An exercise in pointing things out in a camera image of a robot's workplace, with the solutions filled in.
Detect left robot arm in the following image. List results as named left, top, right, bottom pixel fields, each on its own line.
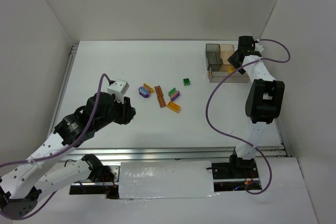
left=1, top=92, right=136, bottom=220

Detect upper brown lego plate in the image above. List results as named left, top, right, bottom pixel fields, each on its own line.
left=154, top=86, right=164, bottom=97

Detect long front clear container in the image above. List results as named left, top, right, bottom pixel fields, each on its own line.
left=206, top=65, right=251, bottom=84

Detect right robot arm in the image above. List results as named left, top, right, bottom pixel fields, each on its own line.
left=210, top=36, right=285, bottom=179

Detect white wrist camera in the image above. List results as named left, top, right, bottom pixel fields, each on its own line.
left=252, top=39, right=265, bottom=57
left=107, top=79, right=129, bottom=103

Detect yellow striped lego brick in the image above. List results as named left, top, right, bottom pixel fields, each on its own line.
left=143, top=83, right=154, bottom=93

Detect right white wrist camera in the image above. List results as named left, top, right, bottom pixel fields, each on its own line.
left=252, top=39, right=265, bottom=57

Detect green sloped lego brick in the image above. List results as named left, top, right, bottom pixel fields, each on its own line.
left=169, top=88, right=176, bottom=98

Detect aluminium frame rail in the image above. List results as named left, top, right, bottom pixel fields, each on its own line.
left=59, top=146, right=292, bottom=162

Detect brown lego plate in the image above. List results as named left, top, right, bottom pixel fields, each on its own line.
left=154, top=86, right=164, bottom=97
left=157, top=96, right=166, bottom=108

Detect smoky grey container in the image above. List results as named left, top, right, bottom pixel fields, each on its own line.
left=205, top=44, right=223, bottom=72

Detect small green lego brick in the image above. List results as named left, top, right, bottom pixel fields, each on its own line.
left=183, top=78, right=191, bottom=86

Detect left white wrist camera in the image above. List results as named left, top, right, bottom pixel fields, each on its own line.
left=107, top=79, right=129, bottom=103

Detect lower brown lego plate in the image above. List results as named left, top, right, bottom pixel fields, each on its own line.
left=157, top=96, right=166, bottom=108

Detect purple paw lego brick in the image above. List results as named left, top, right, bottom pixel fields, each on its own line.
left=138, top=86, right=150, bottom=98

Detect yellow 2x3 lego brick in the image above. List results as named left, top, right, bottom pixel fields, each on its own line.
left=166, top=101, right=181, bottom=113

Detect yellow flower lego brick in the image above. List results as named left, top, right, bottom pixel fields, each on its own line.
left=227, top=68, right=235, bottom=73

